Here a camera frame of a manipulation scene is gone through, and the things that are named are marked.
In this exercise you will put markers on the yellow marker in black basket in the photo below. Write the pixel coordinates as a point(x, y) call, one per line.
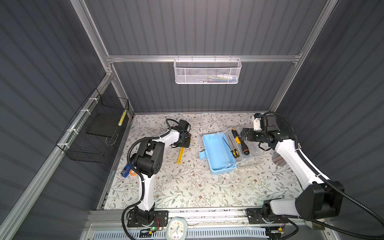
point(122, 118)

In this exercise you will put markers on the white wire mesh basket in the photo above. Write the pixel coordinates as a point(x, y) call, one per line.
point(212, 71)

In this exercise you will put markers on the clear cup of markers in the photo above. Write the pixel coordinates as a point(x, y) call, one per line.
point(278, 160)

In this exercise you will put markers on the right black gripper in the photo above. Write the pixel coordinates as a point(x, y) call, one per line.
point(250, 131)

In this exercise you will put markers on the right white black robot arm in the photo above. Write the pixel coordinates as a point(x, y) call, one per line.
point(321, 198)

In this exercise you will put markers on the black orange screwdriver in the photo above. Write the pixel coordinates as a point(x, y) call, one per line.
point(244, 147)

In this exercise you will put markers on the black wire wall basket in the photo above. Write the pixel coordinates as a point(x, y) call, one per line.
point(95, 136)

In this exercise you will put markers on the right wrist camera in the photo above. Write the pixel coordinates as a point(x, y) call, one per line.
point(257, 122)

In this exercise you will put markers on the yellow pipe wrench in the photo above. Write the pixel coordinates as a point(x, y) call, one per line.
point(179, 160)

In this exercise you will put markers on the floral table mat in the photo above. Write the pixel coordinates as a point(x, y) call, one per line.
point(191, 184)

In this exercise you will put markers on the light blue plastic tool box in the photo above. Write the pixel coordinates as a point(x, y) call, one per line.
point(221, 160)

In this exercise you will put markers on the white analog clock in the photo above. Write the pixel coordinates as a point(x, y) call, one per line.
point(177, 229)

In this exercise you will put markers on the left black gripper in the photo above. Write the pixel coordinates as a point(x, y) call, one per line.
point(186, 144)

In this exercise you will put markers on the blue handled pliers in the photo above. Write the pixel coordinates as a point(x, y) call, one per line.
point(127, 171)

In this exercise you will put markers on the thin black screwdriver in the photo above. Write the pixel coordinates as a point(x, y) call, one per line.
point(232, 150)

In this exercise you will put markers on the yellow black stubby screwdriver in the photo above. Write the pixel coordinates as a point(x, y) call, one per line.
point(236, 136)

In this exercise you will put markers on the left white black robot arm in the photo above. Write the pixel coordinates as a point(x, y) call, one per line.
point(145, 158)

